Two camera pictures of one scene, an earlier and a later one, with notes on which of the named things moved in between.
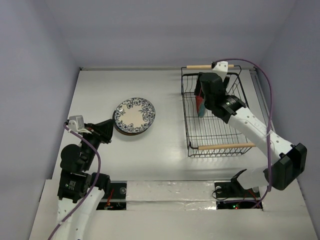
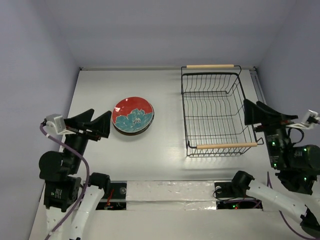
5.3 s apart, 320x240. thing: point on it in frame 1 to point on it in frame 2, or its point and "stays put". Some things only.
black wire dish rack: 210,135 stays put
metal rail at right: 262,98 stays put
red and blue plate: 201,108 to 132,114
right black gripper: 200,91 to 271,124
